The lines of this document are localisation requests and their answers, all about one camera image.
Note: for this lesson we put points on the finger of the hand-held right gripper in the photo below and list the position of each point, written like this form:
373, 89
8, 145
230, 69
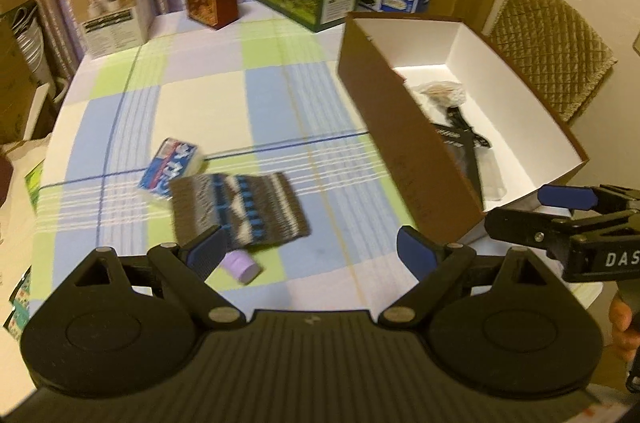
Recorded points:
520, 225
565, 197

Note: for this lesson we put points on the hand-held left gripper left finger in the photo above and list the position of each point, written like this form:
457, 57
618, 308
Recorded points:
205, 253

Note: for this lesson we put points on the black shaver box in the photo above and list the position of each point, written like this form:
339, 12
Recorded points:
465, 153

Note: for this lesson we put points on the bag of white beads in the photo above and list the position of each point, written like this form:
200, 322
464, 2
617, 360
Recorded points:
440, 90

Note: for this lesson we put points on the brown cardboard box white inside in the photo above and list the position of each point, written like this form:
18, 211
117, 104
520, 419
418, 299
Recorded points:
400, 143

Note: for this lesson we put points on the person's right hand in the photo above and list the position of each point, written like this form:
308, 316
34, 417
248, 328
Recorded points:
622, 328

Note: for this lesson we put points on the white product box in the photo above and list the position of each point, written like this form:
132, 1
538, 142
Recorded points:
107, 3

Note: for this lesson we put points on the small purple cup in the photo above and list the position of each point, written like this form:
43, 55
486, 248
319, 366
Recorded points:
240, 265

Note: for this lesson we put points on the plain brown cardboard box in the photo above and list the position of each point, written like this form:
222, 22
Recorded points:
15, 103

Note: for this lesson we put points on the patterned knit sock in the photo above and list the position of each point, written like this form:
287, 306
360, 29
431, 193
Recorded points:
250, 208

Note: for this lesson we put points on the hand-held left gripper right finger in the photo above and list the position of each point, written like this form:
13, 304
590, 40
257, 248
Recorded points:
415, 248

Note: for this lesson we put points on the blue tissue packet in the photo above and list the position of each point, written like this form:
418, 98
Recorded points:
167, 165

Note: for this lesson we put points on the quilted chair back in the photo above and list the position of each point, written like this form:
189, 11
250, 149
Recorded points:
550, 43

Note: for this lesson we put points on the green printed packet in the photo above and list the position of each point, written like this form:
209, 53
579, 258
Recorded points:
34, 183
19, 303

